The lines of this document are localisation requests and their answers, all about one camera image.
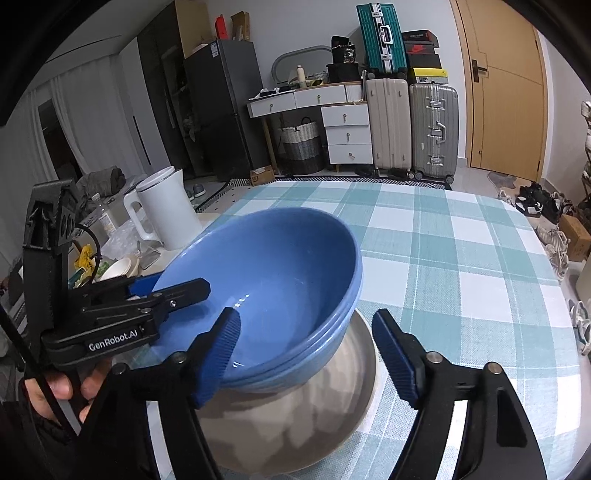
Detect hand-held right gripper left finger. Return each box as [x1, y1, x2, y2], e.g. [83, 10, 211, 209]
[81, 307, 242, 480]

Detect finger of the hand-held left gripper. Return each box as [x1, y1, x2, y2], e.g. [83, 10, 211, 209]
[90, 278, 212, 326]
[82, 272, 164, 302]

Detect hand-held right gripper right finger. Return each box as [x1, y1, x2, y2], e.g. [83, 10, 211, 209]
[372, 308, 550, 480]

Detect cream plate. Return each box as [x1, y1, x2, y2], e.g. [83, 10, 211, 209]
[194, 309, 382, 478]

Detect person's left forearm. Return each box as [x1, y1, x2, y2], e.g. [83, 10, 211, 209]
[0, 401, 88, 480]

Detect stack of small cream bowls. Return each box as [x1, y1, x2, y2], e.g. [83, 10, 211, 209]
[99, 258, 134, 282]

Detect person's left hand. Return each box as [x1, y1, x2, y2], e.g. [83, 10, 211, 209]
[23, 359, 112, 424]

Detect folding metal stand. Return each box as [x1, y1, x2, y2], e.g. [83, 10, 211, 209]
[139, 240, 162, 271]

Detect clear plastic bag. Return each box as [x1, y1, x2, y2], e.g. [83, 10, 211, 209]
[108, 222, 139, 259]

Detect white electric kettle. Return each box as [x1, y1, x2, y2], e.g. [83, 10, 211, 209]
[124, 167, 204, 252]

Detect patterned floor rug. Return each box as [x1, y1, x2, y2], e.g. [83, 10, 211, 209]
[185, 176, 453, 214]

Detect grey cloth bundle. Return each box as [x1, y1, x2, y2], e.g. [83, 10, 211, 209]
[76, 167, 127, 199]

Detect small printed cardboard box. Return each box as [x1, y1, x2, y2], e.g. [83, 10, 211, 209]
[249, 166, 278, 188]

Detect white curtain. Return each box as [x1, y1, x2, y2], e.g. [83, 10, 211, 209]
[0, 69, 153, 241]

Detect dark grey refrigerator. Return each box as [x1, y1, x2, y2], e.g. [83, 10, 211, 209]
[184, 39, 266, 178]

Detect woven laundry basket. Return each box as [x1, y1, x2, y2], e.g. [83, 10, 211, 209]
[279, 117, 324, 175]

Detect tall dark cabinet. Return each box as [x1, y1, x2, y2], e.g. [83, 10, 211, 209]
[136, 0, 195, 171]

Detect grey door mat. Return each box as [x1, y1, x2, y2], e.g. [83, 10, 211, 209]
[487, 171, 520, 190]

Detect plain brown cardboard box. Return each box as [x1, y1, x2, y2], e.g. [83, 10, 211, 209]
[558, 215, 591, 261]

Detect white drawer desk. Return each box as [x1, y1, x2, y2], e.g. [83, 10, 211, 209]
[247, 82, 374, 169]

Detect silver suitcase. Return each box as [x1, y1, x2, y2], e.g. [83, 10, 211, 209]
[409, 83, 459, 181]

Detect beige suitcase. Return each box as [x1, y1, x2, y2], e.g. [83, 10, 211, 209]
[365, 78, 413, 174]

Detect oval grey framed mirror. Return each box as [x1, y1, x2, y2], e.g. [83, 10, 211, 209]
[271, 45, 329, 88]

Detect tan cardboard sheet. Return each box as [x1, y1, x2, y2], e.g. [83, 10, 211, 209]
[175, 0, 218, 58]

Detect wooden door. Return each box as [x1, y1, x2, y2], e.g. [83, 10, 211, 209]
[450, 0, 548, 183]

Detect black bag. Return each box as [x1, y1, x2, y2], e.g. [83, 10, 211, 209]
[325, 64, 361, 85]

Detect brown open cardboard box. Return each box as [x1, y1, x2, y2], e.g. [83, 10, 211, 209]
[230, 11, 251, 42]

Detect yellow black shoe box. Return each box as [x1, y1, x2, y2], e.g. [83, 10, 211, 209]
[409, 67, 448, 86]

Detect black labelled box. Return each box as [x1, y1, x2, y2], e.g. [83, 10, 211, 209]
[330, 36, 358, 65]

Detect rows of shelved sneakers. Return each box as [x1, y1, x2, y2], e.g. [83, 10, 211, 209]
[579, 99, 591, 195]

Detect teal suitcase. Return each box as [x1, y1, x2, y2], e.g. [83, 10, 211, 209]
[356, 4, 408, 77]

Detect black cable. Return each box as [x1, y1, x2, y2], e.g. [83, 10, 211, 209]
[0, 308, 80, 437]
[74, 224, 102, 283]

